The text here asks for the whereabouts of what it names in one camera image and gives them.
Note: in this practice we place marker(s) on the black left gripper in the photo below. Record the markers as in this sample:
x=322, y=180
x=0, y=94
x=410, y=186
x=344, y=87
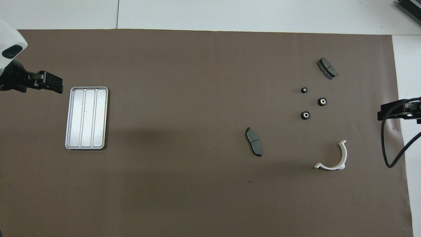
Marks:
x=11, y=77

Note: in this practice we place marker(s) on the white curved plastic bracket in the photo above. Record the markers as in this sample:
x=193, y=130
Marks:
x=332, y=167

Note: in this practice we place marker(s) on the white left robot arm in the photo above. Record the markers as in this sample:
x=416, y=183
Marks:
x=10, y=36

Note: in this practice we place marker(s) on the long grey brake pad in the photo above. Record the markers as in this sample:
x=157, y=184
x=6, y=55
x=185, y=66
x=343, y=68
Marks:
x=254, y=140

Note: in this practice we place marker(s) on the brown table mat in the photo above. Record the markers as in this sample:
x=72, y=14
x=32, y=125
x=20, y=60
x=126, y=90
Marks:
x=197, y=184

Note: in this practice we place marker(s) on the dark ribbed device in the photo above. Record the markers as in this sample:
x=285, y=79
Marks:
x=411, y=8

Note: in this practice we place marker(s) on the short grey brake pad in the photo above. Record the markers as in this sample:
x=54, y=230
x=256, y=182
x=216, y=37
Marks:
x=327, y=68

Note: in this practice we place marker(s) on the small black bearing gear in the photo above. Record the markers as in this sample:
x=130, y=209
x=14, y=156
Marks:
x=304, y=90

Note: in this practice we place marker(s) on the silver metal tray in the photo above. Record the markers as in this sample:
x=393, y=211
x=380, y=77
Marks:
x=87, y=118

